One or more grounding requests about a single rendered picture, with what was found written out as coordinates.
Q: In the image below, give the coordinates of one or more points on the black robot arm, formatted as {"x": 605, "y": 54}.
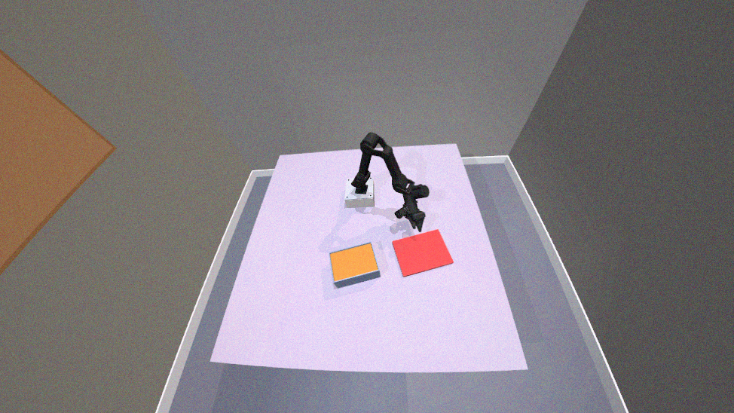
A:
{"x": 399, "y": 180}

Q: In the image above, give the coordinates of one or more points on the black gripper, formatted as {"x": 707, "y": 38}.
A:
{"x": 416, "y": 217}

